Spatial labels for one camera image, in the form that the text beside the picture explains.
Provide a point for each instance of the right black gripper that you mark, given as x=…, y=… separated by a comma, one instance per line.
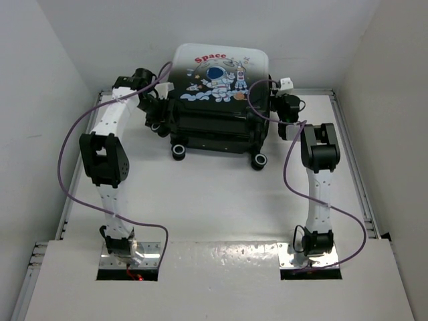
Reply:
x=277, y=97

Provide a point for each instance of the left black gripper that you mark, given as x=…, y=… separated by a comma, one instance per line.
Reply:
x=161, y=117

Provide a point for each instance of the white kids suitcase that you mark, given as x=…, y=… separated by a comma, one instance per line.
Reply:
x=220, y=101

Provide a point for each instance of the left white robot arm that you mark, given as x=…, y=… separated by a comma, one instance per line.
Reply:
x=105, y=160

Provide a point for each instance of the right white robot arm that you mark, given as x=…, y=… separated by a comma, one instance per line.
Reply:
x=320, y=155

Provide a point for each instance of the white front board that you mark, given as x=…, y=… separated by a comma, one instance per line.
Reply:
x=217, y=281

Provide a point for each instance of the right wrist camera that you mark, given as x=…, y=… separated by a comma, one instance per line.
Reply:
x=284, y=86

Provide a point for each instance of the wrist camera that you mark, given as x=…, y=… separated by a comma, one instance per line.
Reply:
x=163, y=89
x=284, y=86

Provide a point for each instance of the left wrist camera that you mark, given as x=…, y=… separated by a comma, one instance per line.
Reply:
x=163, y=89

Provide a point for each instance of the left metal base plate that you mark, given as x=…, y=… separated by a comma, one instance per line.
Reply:
x=145, y=257

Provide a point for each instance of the metal base plate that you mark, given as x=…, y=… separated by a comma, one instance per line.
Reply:
x=289, y=259
x=145, y=257

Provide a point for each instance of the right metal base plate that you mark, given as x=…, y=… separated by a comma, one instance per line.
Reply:
x=289, y=259

